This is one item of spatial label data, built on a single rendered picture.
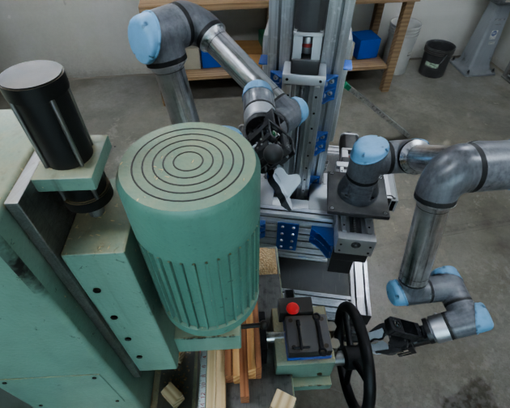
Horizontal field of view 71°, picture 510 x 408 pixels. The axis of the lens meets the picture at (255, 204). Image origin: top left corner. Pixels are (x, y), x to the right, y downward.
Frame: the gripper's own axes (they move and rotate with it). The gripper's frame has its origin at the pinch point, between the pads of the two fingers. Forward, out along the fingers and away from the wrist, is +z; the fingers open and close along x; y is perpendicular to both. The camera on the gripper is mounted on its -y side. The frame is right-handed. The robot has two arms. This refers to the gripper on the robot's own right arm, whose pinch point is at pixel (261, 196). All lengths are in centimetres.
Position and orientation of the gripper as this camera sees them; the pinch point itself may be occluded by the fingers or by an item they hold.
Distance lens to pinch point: 66.5
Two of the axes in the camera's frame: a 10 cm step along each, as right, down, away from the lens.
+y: 6.8, -5.3, -5.1
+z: 0.5, 7.3, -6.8
